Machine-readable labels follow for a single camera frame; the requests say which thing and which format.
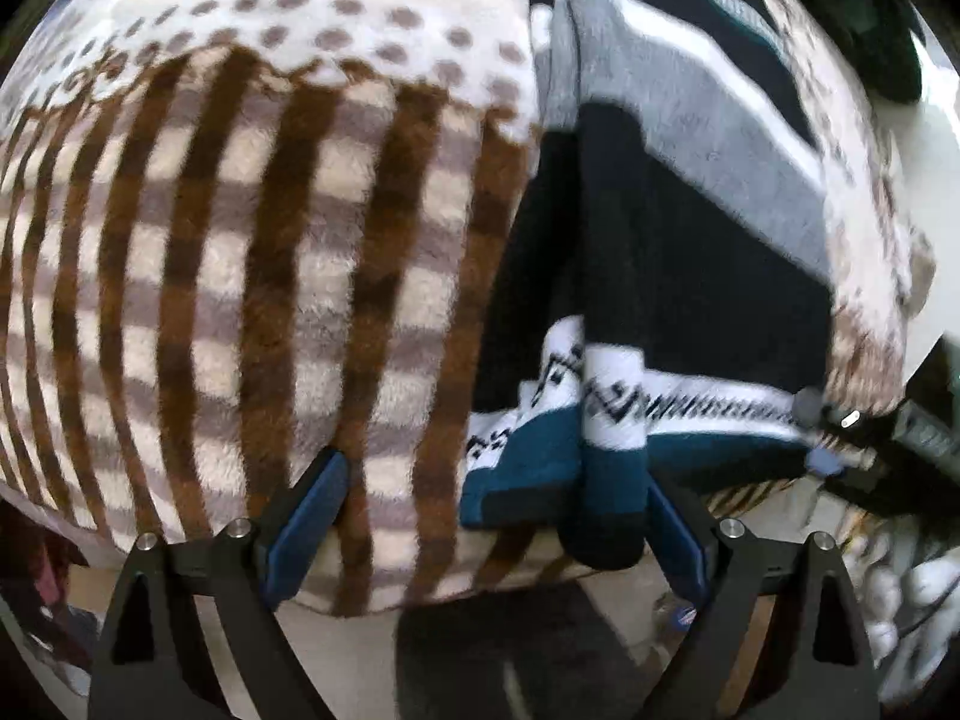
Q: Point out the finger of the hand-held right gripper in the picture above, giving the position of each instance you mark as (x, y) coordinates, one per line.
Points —
(829, 461)
(814, 405)

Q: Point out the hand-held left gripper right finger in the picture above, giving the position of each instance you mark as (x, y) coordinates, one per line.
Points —
(679, 540)

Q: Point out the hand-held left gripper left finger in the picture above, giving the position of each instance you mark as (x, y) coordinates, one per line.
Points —
(311, 517)

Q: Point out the striped fleece sweater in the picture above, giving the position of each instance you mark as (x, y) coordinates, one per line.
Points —
(675, 240)

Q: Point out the white fluffy cloth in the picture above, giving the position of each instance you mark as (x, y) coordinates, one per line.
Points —
(922, 585)

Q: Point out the floral bed sheet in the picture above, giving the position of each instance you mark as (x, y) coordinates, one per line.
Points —
(862, 240)

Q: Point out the brown plaid fleece blanket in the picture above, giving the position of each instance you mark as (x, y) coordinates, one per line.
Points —
(225, 277)

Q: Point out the dark red cloth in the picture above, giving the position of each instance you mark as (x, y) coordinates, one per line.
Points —
(37, 585)

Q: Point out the dark teal cloth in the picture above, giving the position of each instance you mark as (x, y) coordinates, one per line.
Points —
(847, 7)

